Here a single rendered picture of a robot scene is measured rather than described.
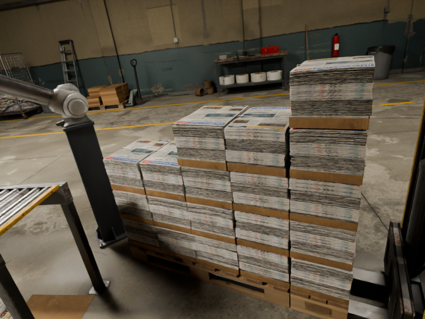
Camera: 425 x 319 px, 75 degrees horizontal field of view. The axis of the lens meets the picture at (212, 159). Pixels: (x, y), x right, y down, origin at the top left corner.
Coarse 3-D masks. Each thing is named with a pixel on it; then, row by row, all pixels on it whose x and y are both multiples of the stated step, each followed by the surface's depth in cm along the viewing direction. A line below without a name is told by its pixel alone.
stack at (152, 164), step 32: (128, 160) 167; (160, 160) 161; (128, 192) 178; (192, 192) 154; (224, 192) 144; (256, 192) 135; (288, 192) 130; (128, 224) 194; (192, 224) 164; (224, 224) 152; (256, 224) 143; (288, 224) 134; (160, 256) 191; (192, 256) 177; (224, 256) 163; (256, 256) 152
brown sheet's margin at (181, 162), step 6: (180, 162) 147; (186, 162) 146; (192, 162) 144; (198, 162) 142; (204, 162) 140; (210, 162) 139; (216, 162) 137; (210, 168) 140; (216, 168) 139; (222, 168) 137
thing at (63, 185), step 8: (16, 184) 162; (24, 184) 160; (32, 184) 159; (40, 184) 158; (48, 184) 156; (56, 184) 155; (64, 184) 155; (56, 192) 155; (64, 192) 154; (48, 200) 158; (56, 200) 157; (64, 200) 157; (72, 200) 161
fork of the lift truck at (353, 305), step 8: (224, 280) 175; (232, 280) 171; (248, 288) 168; (256, 288) 164; (352, 304) 146; (360, 304) 145; (368, 304) 145; (352, 312) 142; (360, 312) 142; (368, 312) 141; (376, 312) 141; (384, 312) 140
